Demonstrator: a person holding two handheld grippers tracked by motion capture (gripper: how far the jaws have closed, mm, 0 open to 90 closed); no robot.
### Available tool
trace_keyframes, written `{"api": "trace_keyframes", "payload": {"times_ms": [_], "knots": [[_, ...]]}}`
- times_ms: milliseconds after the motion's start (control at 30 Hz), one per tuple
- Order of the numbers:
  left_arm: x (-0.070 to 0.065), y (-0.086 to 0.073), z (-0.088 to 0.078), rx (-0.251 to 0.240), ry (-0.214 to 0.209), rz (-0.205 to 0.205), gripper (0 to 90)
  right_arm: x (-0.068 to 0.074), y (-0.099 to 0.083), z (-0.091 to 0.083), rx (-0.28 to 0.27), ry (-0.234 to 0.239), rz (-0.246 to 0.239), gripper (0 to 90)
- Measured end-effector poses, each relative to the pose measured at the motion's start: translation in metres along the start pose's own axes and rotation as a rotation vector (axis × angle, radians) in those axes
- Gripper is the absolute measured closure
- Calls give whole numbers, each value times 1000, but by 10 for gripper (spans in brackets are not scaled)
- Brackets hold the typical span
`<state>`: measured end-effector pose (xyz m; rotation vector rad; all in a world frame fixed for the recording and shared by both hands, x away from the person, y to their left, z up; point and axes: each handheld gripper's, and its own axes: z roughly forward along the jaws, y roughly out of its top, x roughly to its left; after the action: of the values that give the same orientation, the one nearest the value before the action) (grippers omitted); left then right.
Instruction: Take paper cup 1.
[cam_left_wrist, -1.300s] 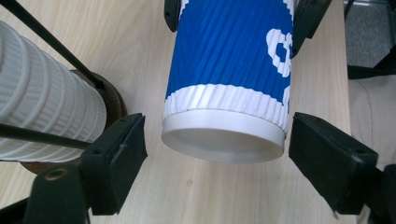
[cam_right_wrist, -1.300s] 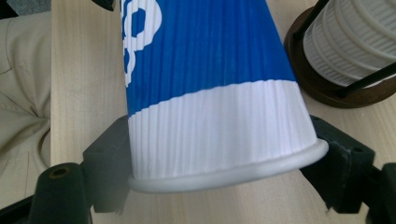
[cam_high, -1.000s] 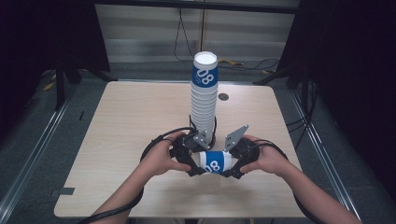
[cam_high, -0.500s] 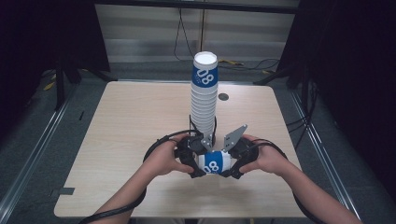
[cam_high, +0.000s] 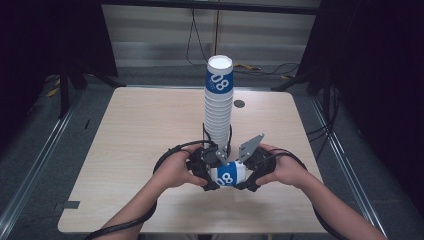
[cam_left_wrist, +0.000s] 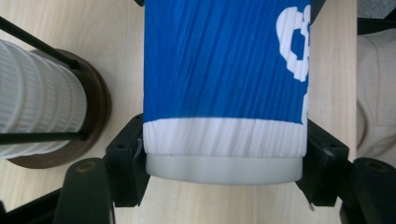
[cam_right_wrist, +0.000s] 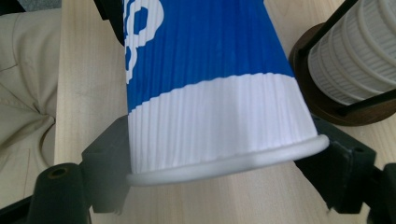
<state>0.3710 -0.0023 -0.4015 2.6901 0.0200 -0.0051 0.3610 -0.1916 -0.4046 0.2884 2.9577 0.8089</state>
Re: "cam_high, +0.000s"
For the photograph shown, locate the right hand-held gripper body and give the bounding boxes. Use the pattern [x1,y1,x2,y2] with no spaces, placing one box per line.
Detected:
[237,133,278,183]

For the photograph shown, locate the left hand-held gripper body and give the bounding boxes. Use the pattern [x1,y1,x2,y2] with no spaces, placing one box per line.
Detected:
[186,145,232,184]

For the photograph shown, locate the blue white paper cup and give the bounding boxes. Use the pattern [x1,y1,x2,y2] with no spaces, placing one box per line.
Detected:
[209,161,248,187]

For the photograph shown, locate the black wire cup holder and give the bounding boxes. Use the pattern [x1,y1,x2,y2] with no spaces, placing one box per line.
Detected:
[201,122,234,158]

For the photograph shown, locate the stack of paper cups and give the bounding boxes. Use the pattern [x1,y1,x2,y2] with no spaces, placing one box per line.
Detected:
[203,54,234,152]

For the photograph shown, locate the person's right hand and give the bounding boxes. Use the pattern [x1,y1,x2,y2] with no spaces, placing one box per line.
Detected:
[255,143,315,191]

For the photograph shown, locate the person's left hand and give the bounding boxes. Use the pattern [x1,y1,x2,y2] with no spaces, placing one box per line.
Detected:
[153,143,208,190]

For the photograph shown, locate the black curtain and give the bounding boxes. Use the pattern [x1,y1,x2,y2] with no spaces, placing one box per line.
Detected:
[296,0,424,208]
[0,0,118,148]

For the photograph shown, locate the thin black floor cables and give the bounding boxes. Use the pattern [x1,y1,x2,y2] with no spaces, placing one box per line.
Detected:
[305,121,336,162]

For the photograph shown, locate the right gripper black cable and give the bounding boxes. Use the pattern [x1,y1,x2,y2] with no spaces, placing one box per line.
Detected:
[266,148,349,240]

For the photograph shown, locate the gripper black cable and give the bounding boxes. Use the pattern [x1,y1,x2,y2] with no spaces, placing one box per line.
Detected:
[266,148,349,240]
[84,139,218,240]

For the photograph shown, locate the yellow and black floor cables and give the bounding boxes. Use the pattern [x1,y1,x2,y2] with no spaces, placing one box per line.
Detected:
[233,62,301,81]

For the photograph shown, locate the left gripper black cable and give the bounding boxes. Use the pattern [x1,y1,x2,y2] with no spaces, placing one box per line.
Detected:
[84,139,218,240]

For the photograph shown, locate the black hanging wall cable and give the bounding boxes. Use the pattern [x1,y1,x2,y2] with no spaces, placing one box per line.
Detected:
[185,8,209,66]

